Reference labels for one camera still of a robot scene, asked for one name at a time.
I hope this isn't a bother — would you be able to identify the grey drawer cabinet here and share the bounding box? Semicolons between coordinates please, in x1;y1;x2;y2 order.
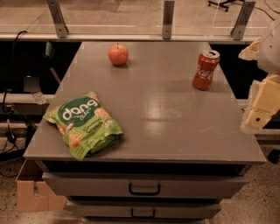
24;42;265;224

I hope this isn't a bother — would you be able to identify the black office chair base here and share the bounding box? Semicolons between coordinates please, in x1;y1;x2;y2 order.
207;0;244;12

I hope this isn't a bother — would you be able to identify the green Dang chips bag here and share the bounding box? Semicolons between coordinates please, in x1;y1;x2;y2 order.
43;92;123;161

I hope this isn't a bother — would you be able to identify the red apple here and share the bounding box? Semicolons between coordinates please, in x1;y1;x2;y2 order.
108;43;129;66

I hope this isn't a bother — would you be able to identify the cardboard box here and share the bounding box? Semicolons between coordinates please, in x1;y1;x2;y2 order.
16;160;67;212

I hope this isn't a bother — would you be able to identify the right metal railing bracket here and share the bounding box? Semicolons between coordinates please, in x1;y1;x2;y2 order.
230;0;256;40

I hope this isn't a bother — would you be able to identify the red Coca-Cola can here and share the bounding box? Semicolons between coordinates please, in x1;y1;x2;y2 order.
192;50;220;90

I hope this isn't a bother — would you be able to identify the black caster wheel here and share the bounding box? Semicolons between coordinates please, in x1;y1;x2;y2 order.
267;149;280;164

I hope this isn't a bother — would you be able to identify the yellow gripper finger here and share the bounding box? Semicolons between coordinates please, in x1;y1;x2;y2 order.
238;38;260;61
240;73;280;134

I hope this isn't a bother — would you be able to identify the left metal railing bracket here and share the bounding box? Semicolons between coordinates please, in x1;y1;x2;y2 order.
46;0;68;39

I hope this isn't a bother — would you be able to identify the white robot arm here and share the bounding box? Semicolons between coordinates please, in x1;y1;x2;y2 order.
238;17;280;134

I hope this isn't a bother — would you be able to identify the black cable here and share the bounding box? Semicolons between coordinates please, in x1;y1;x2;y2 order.
1;30;29;115

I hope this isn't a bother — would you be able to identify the grey drawer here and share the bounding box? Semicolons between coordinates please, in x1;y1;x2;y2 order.
43;172;246;200
66;201;221;219

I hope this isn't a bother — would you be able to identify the top grey drawer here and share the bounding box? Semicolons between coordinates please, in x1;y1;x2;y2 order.
43;172;246;200

